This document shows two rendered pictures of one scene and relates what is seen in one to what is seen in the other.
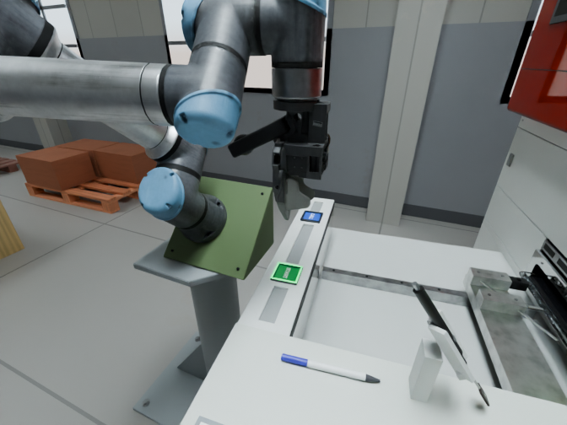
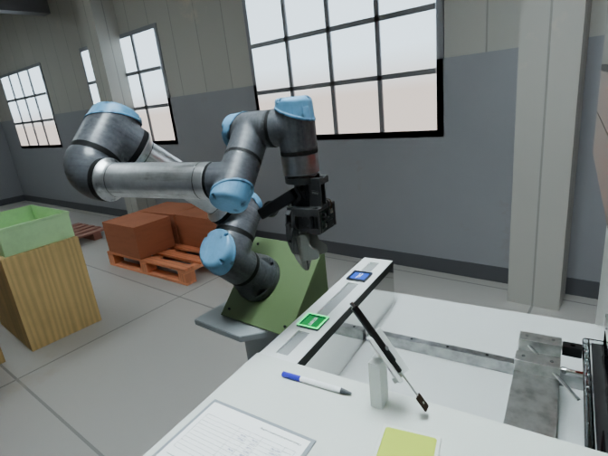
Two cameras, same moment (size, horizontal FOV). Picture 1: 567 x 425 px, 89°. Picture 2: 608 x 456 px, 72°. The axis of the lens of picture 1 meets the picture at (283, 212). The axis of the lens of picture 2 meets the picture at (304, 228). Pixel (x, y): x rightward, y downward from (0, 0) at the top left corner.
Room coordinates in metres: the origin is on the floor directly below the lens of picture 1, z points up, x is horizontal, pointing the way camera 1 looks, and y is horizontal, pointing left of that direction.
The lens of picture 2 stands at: (-0.34, -0.26, 1.46)
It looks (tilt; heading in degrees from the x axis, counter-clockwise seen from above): 18 degrees down; 17
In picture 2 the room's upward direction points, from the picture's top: 6 degrees counter-clockwise
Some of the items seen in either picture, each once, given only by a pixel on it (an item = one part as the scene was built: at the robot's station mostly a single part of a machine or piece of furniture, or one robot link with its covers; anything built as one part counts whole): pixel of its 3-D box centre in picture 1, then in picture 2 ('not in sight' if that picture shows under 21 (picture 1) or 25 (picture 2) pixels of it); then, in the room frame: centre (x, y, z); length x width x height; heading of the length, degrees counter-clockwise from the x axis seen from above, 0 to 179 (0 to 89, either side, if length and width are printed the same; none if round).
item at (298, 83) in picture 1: (297, 84); (301, 165); (0.48, -0.02, 1.33); 0.08 x 0.08 x 0.05
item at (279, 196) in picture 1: (281, 176); (295, 232); (0.46, 0.00, 1.19); 0.05 x 0.02 x 0.09; 163
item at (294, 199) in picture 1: (294, 201); (308, 253); (0.46, -0.02, 1.14); 0.06 x 0.03 x 0.09; 73
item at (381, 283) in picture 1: (418, 290); (466, 356); (0.56, -0.35, 0.84); 0.50 x 0.02 x 0.03; 73
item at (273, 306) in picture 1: (299, 265); (339, 322); (0.60, -0.04, 0.89); 0.55 x 0.09 x 0.14; 163
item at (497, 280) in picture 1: (488, 278); (539, 343); (0.54, -0.49, 0.89); 0.08 x 0.03 x 0.03; 73
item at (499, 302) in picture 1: (499, 302); (536, 364); (0.46, -0.47, 0.89); 0.08 x 0.03 x 0.03; 73
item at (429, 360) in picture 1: (443, 361); (387, 371); (0.23, -0.20, 1.03); 0.06 x 0.04 x 0.13; 73
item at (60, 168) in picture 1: (96, 170); (175, 237); (3.17, 2.15, 0.24); 1.28 x 0.88 x 0.47; 67
